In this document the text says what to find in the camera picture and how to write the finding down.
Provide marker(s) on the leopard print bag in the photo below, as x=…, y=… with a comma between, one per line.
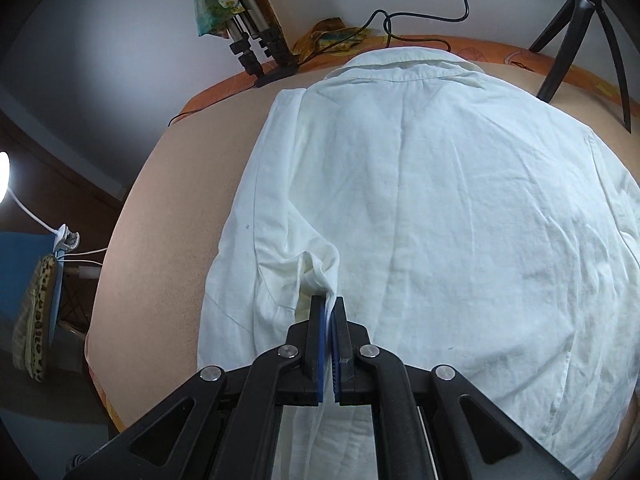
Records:
x=37, y=330

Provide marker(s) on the colourful patterned scarf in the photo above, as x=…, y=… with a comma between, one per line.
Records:
x=215, y=5

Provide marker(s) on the blue board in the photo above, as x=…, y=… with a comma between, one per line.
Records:
x=20, y=270

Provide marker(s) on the small black tripod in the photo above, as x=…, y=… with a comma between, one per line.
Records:
x=556, y=65

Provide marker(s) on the white shirt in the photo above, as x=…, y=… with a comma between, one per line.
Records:
x=450, y=210

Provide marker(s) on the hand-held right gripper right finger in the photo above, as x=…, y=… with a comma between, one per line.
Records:
x=338, y=360

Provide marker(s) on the white clamp lamp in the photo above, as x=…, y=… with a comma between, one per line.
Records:
x=65, y=240

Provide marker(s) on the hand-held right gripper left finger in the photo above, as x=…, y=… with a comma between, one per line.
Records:
x=320, y=355

